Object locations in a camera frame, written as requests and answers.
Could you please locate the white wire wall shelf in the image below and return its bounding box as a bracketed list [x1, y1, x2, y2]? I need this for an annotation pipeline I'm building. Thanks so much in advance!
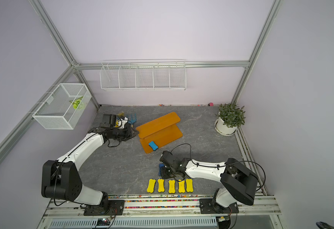
[100, 59, 187, 91]

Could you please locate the green object in basket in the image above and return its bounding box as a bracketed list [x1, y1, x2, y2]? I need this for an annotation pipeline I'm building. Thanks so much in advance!
[70, 96, 84, 110]

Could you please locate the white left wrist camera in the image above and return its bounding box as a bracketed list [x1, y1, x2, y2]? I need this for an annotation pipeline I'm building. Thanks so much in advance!
[115, 115, 128, 129]

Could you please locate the light blue whiteboard eraser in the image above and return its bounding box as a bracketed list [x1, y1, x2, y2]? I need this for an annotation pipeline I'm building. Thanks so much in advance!
[148, 141, 158, 151]

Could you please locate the white wire basket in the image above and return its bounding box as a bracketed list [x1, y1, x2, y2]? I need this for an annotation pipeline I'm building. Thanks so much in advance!
[32, 83, 92, 130]

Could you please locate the white plant pot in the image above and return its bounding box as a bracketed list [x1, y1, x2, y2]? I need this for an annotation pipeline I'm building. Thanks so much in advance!
[214, 118, 237, 136]

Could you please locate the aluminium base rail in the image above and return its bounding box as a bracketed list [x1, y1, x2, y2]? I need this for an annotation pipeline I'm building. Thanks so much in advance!
[37, 194, 285, 229]

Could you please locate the green potted plant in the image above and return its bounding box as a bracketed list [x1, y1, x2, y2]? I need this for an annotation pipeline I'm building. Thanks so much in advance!
[218, 103, 245, 128]

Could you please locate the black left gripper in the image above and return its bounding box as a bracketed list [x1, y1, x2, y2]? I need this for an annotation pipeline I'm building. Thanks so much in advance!
[111, 125, 139, 142]

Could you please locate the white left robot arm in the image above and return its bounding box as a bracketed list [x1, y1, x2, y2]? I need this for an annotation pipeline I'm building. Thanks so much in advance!
[41, 114, 139, 207]

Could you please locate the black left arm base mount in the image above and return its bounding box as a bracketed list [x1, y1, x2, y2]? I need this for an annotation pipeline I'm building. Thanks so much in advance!
[83, 199, 125, 216]

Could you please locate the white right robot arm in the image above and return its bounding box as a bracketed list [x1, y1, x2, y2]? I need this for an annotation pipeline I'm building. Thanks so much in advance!
[160, 151, 259, 209]

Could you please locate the teal garden fork yellow handle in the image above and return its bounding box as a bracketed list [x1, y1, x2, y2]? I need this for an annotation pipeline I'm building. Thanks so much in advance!
[126, 114, 137, 126]

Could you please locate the yellow eraser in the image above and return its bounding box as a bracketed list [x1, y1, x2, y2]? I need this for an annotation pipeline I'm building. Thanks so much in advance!
[185, 179, 194, 193]
[168, 180, 176, 194]
[178, 180, 186, 193]
[157, 179, 165, 193]
[147, 179, 156, 193]

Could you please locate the orange wooden two-tier shelf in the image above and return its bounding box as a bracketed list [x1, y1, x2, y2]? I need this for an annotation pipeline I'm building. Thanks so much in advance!
[136, 112, 183, 154]

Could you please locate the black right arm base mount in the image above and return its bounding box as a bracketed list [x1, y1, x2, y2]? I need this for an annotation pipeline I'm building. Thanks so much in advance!
[199, 198, 239, 215]

